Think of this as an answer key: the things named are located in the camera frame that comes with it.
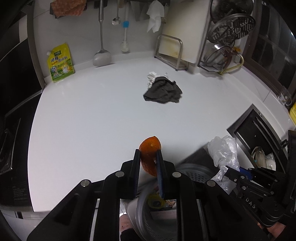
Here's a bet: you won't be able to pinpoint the white paper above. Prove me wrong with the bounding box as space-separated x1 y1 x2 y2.
147 71 168 89

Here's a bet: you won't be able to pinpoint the black stove hob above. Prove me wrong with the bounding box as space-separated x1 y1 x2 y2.
1 92 42 210

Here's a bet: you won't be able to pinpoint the white cutting board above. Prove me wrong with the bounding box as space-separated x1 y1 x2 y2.
159 0 210 64

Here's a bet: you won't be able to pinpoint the steel cutting board rack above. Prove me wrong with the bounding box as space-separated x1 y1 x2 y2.
154 34 189 71

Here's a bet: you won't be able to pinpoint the black wall utensil rail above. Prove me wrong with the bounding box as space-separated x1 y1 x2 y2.
85 0 172 8

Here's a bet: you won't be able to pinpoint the blue white bottle brush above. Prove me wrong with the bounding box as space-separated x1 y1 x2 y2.
120 3 130 54

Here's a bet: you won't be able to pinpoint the steel kitchen sink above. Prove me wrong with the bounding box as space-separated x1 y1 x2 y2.
227 105 295 173

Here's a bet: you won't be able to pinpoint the grey perforated trash bin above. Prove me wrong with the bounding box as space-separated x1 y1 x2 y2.
135 163 217 241

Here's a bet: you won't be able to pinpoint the small steel spoon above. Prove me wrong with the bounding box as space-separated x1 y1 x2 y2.
112 0 121 26

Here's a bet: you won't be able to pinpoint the dark grey cloth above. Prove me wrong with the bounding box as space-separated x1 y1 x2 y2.
143 76 183 104

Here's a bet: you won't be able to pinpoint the white hanging towel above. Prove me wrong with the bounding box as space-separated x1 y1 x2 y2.
147 1 165 33

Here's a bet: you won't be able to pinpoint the clear glass mug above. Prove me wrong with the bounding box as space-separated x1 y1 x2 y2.
277 87 292 106

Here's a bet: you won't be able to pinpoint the steel ladle spatula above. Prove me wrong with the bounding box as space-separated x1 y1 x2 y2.
92 0 111 67

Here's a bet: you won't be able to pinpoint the yellow gas hose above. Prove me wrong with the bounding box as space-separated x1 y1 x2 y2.
219 53 245 76

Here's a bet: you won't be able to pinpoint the steel steamer tray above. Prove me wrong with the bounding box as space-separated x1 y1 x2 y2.
207 14 256 45

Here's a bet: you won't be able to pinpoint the orange patterned dish cloth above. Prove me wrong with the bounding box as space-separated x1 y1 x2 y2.
51 0 87 18

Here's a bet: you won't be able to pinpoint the steel pot lid rack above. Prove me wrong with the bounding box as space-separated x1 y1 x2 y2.
198 1 244 75

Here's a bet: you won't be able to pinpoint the orange peel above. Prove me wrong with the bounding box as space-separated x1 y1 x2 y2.
139 136 161 177

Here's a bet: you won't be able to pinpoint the clear plastic bag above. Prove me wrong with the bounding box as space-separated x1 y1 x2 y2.
207 136 240 194

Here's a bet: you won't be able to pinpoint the yellow plastic ring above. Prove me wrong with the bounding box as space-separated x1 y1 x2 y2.
147 194 166 209

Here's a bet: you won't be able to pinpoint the dirty dishes in sink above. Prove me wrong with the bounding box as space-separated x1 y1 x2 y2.
251 147 276 171

